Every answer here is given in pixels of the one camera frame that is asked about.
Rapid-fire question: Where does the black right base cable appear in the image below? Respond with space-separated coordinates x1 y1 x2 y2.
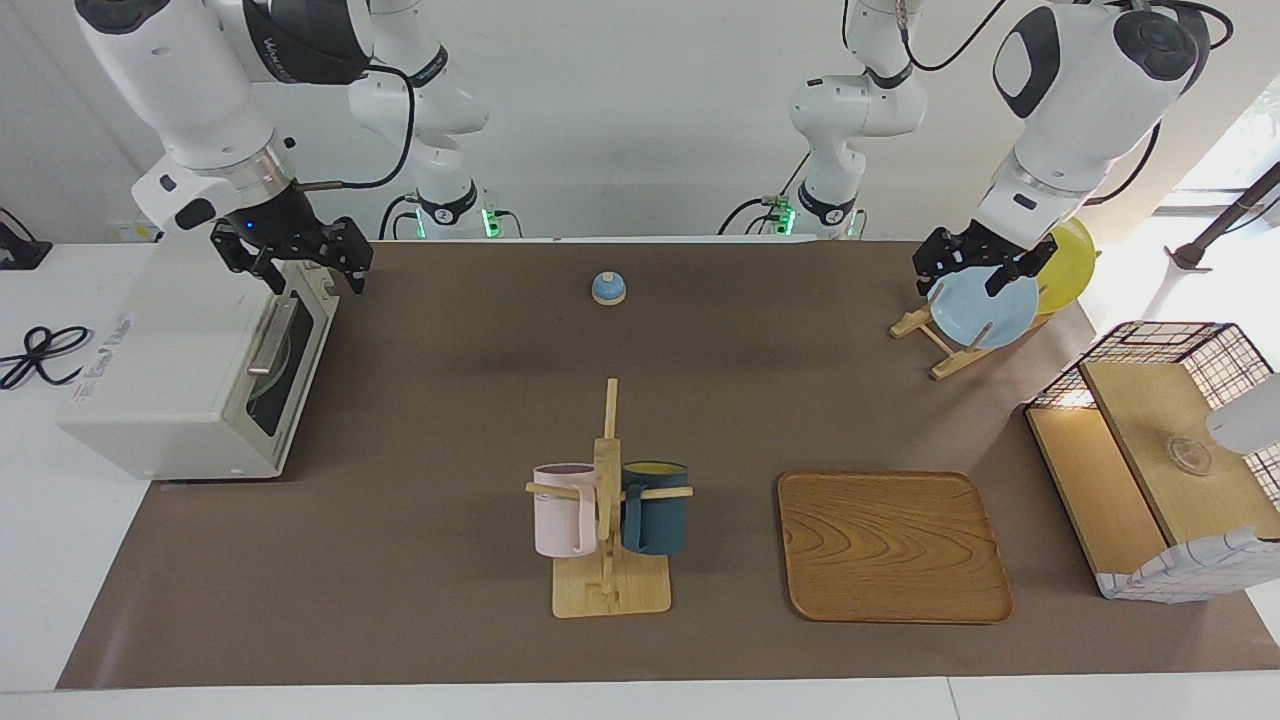
378 193 421 241

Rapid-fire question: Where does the yellow plate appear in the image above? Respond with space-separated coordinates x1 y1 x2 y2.
1035 218 1098 316

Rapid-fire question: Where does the wooden tray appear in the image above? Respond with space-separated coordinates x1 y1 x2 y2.
777 471 1014 625

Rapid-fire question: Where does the black clamp base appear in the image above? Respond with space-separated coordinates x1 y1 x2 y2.
0 208 53 271

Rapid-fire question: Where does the small clear glass dish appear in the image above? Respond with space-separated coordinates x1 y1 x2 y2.
1165 435 1213 477

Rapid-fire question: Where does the brown table mat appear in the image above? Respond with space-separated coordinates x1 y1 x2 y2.
55 238 1280 691

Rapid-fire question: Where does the white checked cloth liner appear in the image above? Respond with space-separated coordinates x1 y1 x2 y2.
1095 528 1280 603

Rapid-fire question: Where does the black tripod stand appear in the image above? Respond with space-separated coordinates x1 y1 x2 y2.
1165 160 1280 273

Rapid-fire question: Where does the blurred white cylinder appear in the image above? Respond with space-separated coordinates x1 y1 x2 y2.
1205 373 1280 456

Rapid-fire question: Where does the wooden plate rack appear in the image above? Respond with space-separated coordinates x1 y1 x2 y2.
890 300 1051 382

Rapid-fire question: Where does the dark teal mug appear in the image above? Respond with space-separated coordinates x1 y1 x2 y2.
620 461 690 557

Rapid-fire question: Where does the white toaster oven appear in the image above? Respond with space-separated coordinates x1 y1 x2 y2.
55 240 341 481

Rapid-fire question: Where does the wooden mug rack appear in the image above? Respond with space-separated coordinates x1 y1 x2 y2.
526 378 694 619

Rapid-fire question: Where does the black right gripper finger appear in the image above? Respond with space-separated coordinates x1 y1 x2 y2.
322 216 374 295
210 224 291 296

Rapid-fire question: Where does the black left base cable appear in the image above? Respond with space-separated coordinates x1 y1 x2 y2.
718 150 813 237

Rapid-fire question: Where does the pink mug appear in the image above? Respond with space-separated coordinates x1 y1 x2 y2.
532 463 599 559

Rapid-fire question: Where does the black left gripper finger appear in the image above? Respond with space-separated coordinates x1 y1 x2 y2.
984 248 1048 297
912 228 956 298

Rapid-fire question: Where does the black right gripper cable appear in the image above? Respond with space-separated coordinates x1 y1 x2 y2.
295 62 417 191

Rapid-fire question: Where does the light blue plate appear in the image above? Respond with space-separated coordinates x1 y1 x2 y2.
930 268 1041 350

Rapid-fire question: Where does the black base cable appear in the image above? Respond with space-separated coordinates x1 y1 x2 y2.
718 150 813 237
378 193 421 241

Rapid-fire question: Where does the coiled black cable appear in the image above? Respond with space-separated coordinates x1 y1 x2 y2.
0 325 93 391

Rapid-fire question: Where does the wooden shelf with wire basket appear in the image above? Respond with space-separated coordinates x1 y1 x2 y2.
1024 322 1280 603

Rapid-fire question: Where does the glass oven door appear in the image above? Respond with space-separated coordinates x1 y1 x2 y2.
226 262 341 479

